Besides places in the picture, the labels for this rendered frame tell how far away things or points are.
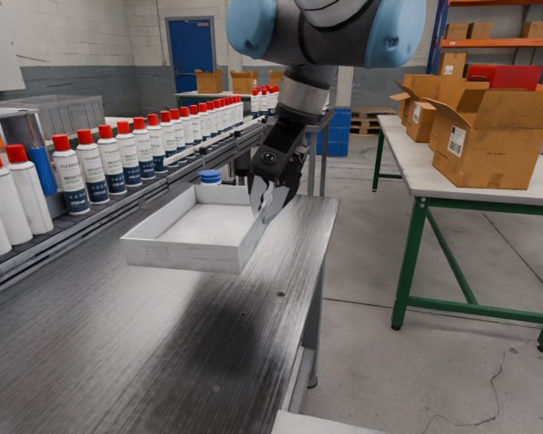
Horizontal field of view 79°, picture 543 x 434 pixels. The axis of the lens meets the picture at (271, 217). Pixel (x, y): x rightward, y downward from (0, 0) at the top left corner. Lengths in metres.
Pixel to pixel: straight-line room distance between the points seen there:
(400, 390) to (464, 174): 0.93
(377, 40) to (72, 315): 0.64
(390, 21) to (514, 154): 1.30
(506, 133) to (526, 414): 1.09
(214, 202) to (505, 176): 1.20
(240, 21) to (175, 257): 0.34
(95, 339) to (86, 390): 0.10
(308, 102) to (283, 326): 0.37
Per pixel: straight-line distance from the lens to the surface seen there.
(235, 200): 0.76
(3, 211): 0.88
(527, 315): 1.97
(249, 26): 0.43
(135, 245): 0.58
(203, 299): 0.67
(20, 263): 0.88
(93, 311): 0.71
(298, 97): 0.53
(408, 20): 0.37
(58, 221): 1.00
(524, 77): 5.53
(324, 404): 1.55
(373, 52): 0.37
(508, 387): 1.87
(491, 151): 1.57
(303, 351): 1.41
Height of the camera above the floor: 1.24
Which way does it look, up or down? 25 degrees down
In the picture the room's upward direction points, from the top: straight up
